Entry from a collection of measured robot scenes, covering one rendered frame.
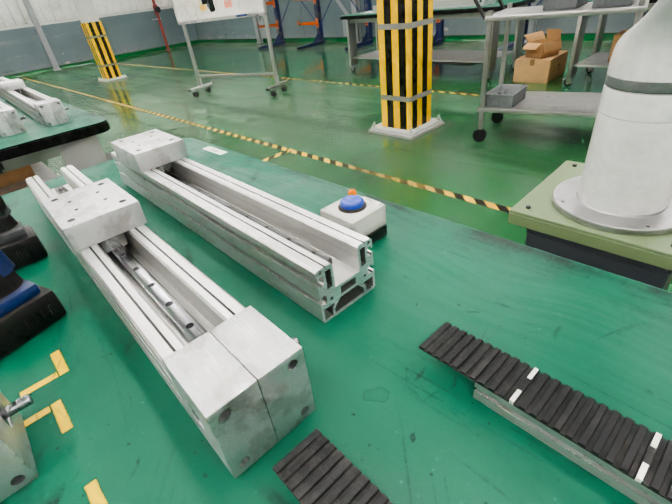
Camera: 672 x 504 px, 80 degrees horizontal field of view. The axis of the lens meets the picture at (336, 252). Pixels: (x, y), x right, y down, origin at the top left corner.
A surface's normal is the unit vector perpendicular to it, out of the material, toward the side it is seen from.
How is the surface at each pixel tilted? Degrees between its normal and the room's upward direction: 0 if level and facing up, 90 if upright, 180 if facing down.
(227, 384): 0
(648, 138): 91
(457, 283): 0
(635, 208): 91
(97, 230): 90
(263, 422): 90
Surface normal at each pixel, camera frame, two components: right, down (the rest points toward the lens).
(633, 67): -0.88, 0.34
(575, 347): -0.11, -0.83
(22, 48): 0.69, 0.33
